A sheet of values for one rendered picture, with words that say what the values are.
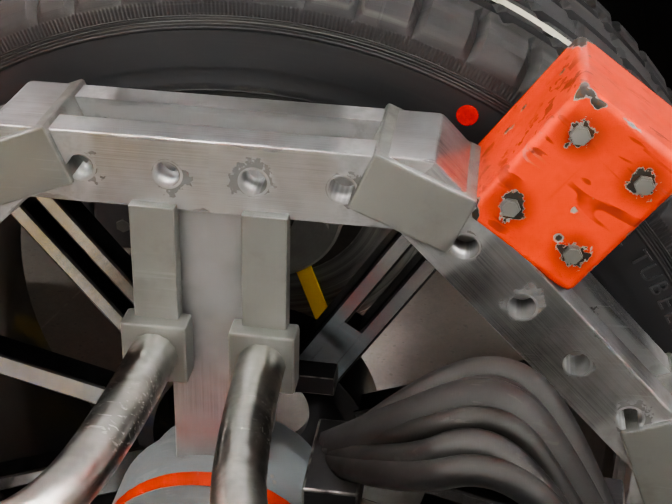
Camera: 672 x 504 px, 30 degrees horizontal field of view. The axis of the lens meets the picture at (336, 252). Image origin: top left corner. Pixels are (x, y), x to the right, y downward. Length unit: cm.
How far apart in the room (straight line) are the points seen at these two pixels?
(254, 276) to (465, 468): 17
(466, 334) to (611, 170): 193
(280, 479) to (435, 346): 177
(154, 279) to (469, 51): 21
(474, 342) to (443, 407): 194
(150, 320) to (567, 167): 23
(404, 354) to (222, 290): 180
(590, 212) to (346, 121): 13
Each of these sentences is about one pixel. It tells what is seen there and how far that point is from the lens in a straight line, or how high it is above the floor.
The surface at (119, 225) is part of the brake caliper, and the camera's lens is 120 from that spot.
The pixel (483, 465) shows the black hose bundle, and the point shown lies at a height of 104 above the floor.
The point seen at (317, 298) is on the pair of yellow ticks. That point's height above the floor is 73.
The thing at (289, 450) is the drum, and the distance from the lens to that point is 75.
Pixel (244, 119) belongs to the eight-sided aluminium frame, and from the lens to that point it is 66.
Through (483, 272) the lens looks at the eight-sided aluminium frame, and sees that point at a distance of 64.
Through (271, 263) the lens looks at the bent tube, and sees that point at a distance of 64.
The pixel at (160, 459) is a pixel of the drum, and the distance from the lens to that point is 75.
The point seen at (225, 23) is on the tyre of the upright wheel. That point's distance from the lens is 69.
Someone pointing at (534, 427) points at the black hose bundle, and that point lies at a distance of 57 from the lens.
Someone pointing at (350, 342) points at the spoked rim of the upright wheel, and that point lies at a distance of 79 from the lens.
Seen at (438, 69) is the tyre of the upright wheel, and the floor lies 113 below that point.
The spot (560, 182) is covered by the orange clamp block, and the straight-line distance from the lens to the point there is 61.
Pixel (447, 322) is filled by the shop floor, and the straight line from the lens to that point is 256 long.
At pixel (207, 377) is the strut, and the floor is 97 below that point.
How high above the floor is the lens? 138
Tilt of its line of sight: 30 degrees down
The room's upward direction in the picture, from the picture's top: 2 degrees clockwise
